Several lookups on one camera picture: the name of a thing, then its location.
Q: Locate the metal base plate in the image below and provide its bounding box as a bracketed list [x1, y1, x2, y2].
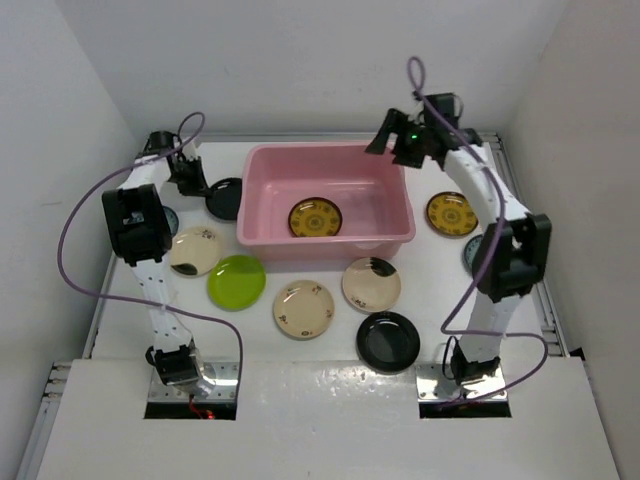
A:
[147, 361, 239, 403]
[415, 363, 508, 404]

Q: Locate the black plate front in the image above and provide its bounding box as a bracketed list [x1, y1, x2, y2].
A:
[355, 311, 421, 375]

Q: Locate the cream plate left brushstroke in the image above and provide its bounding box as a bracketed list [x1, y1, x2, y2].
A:
[169, 226, 223, 277]

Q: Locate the pink plastic bin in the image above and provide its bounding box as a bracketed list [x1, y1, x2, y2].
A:
[236, 142, 416, 262]

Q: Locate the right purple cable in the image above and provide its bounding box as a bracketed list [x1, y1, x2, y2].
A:
[406, 55, 549, 406]

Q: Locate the cream floral plate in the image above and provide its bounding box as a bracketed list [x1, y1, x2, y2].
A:
[273, 280, 335, 340]

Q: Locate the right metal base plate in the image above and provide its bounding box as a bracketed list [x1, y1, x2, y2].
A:
[415, 363, 508, 404]

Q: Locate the blue patterned plate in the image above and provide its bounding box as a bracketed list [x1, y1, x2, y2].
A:
[163, 206, 180, 237]
[462, 234, 483, 275]

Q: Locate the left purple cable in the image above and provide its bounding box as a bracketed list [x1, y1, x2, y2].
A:
[56, 111, 245, 401]

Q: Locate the purple cable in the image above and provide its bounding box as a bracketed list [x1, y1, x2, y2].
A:
[56, 111, 245, 401]
[406, 55, 549, 406]

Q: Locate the lime green plate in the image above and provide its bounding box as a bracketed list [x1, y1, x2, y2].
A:
[207, 255, 266, 311]

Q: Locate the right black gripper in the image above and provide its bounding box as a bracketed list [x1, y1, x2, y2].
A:
[368, 109, 433, 169]

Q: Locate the yellow patterned plate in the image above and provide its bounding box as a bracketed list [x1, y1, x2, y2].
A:
[425, 191, 479, 238]
[287, 197, 343, 238]

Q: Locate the blue patterned plate left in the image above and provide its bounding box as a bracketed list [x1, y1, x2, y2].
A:
[163, 206, 180, 237]

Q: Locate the blue patterned plate right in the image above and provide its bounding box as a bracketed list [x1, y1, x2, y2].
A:
[462, 234, 483, 275]

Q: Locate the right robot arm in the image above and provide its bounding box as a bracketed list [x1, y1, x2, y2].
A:
[365, 93, 552, 384]

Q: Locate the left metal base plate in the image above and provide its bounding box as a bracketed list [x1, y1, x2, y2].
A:
[147, 361, 239, 403]

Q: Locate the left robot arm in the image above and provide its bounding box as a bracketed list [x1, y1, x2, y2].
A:
[101, 131, 213, 396]

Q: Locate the cream plate black brushstroke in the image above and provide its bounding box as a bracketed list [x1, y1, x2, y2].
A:
[342, 257, 402, 313]

